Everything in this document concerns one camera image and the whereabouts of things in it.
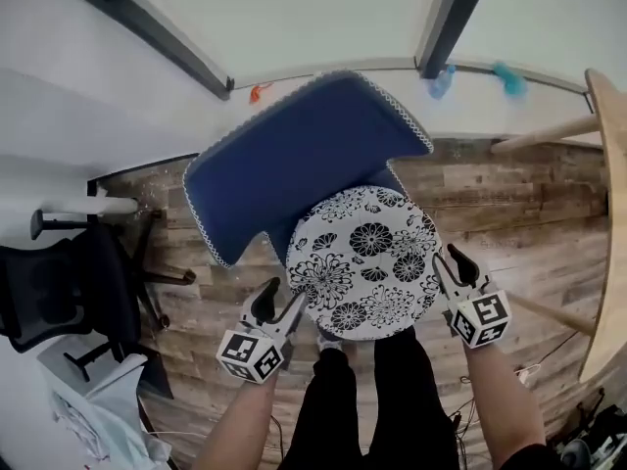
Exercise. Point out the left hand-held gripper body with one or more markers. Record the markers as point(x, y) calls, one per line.
point(252, 353)

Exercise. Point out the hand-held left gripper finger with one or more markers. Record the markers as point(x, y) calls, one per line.
point(294, 314)
point(264, 299)

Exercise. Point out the person's right forearm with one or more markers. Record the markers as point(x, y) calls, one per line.
point(504, 399)

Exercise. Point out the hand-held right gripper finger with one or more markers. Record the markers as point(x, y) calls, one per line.
point(470, 272)
point(448, 282)

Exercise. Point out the blue plastic bottle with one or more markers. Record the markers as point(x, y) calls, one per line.
point(442, 83)

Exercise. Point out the person's black shirt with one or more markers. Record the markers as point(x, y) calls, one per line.
point(531, 458)

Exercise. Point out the black office chair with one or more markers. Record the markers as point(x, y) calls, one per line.
point(73, 282)

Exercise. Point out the small orange object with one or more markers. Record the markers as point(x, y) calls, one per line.
point(258, 92)

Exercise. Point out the white patterned cloth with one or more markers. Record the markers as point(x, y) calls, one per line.
point(365, 257)

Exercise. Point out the person's left forearm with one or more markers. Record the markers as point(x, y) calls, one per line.
point(240, 424)

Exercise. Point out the blue upholstered chair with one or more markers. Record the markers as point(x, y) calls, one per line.
point(294, 164)

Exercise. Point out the wooden table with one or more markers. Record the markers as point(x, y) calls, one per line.
point(612, 213)

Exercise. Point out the person's white shoe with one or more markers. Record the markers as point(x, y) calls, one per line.
point(327, 343)

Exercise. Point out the white plastic bag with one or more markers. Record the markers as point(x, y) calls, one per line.
point(98, 409)

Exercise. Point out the white power adapter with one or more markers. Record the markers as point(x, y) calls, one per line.
point(526, 373)

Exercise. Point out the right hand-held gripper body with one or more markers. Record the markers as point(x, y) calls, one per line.
point(482, 318)

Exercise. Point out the person's black trousers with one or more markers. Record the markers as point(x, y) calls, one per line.
point(392, 409)

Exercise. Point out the teal cloth object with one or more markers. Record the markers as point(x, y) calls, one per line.
point(512, 79)

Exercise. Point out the white table leg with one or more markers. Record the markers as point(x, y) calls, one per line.
point(88, 206)

